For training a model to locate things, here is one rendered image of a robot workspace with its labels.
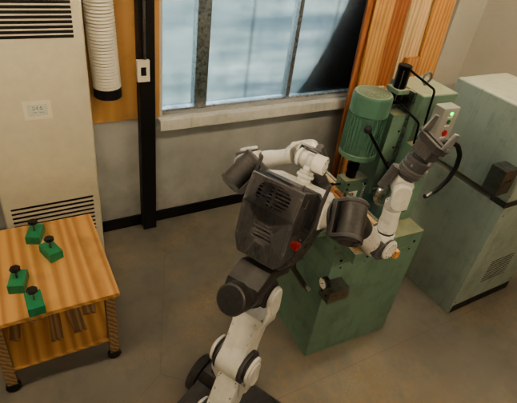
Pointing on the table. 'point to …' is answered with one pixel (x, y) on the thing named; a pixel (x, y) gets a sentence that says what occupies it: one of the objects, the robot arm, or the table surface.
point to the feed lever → (375, 144)
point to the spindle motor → (353, 128)
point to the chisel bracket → (350, 182)
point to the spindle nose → (352, 169)
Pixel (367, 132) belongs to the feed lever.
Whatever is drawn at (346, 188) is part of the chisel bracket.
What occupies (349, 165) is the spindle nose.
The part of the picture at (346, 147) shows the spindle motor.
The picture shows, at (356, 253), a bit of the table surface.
